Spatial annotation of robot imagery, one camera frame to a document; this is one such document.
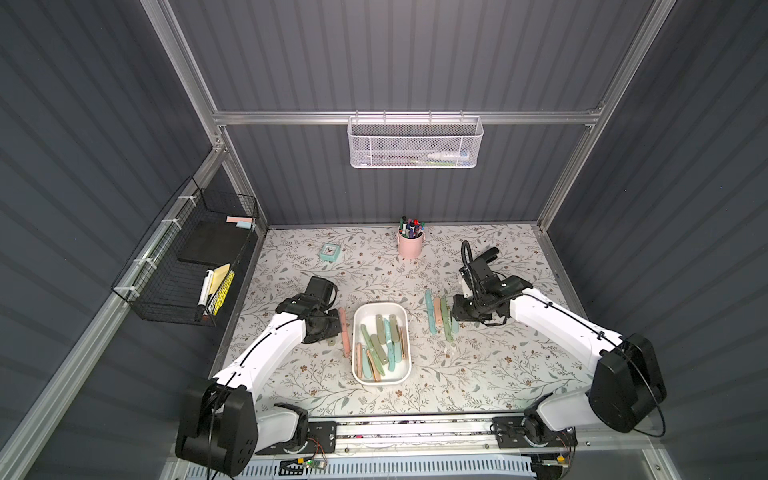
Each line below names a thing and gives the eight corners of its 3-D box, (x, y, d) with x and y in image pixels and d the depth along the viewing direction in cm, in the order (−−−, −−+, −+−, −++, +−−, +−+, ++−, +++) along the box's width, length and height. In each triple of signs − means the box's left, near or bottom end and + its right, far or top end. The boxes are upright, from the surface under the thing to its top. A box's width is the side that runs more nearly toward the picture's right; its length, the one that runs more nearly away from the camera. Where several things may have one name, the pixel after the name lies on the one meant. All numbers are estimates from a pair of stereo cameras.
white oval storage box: (350, 387, 83) (347, 381, 79) (356, 311, 98) (354, 302, 94) (413, 387, 83) (414, 380, 78) (409, 311, 98) (410, 302, 94)
